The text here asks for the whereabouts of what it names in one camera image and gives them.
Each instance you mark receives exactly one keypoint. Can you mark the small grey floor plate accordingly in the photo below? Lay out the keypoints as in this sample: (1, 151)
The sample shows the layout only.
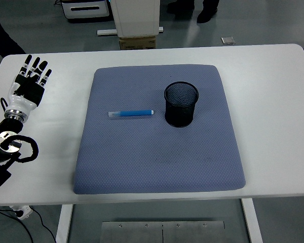
(228, 40)

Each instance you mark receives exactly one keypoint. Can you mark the blue marker pen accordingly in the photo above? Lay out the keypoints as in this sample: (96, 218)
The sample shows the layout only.
(134, 113)

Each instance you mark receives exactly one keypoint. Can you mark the blue-grey textured mat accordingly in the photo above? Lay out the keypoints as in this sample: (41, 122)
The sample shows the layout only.
(154, 157)

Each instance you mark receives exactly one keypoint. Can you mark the white table leg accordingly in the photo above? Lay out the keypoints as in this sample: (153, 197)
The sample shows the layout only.
(252, 222)
(64, 222)

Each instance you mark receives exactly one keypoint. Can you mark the grey metal plate with screws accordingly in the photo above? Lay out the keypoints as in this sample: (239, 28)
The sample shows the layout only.
(142, 233)

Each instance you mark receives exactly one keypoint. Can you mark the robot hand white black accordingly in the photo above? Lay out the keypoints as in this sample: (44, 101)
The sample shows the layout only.
(22, 102)

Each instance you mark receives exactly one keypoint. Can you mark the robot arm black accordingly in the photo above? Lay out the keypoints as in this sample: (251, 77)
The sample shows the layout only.
(8, 124)

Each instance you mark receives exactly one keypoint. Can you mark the white power strip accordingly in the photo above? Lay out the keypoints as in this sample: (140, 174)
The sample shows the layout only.
(24, 211)

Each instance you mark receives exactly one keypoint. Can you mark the cardboard box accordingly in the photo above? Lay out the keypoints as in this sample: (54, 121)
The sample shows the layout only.
(138, 43)

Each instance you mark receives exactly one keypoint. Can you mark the white base bar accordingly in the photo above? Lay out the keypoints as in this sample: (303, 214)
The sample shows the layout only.
(106, 32)

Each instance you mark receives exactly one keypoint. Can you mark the black mesh pen holder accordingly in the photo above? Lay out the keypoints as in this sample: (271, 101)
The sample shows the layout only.
(180, 115)

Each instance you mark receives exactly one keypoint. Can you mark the white upright panel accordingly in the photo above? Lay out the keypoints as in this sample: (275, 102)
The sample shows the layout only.
(135, 17)

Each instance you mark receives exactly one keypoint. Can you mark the white appliance with black slot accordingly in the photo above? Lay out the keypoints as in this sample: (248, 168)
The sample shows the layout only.
(86, 14)

